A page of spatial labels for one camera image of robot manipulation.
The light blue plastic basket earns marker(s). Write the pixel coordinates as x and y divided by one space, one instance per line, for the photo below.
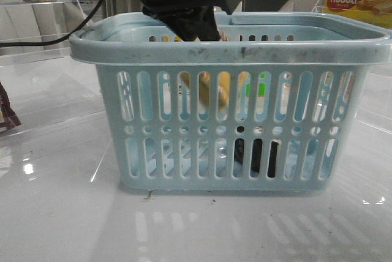
306 73

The red peanut snack packet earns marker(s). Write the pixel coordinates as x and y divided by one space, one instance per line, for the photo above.
9 119

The packaged bread slice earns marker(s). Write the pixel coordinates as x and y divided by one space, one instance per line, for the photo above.
197 86

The clear acrylic display shelf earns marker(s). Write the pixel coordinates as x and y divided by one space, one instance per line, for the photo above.
28 27

